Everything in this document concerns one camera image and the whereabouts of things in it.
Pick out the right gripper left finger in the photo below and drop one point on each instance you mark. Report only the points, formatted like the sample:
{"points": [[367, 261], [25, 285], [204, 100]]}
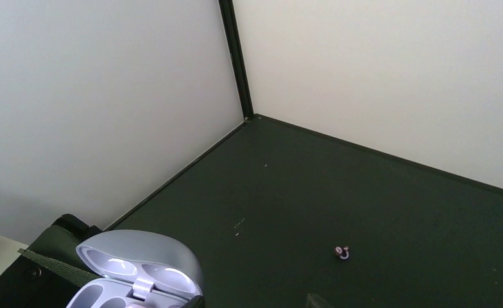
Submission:
{"points": [[196, 302]]}

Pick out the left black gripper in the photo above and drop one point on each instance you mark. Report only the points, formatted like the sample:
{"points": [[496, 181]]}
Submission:
{"points": [[27, 284]]}

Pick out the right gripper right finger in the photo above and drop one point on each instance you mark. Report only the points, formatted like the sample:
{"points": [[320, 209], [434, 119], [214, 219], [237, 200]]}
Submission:
{"points": [[314, 300]]}

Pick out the lavender earbud charging case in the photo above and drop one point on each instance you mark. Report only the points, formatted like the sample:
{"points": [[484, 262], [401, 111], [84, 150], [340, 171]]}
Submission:
{"points": [[138, 269]]}

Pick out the purple earbud near centre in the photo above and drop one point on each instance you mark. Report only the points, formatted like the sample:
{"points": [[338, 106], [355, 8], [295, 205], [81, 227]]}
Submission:
{"points": [[342, 252]]}

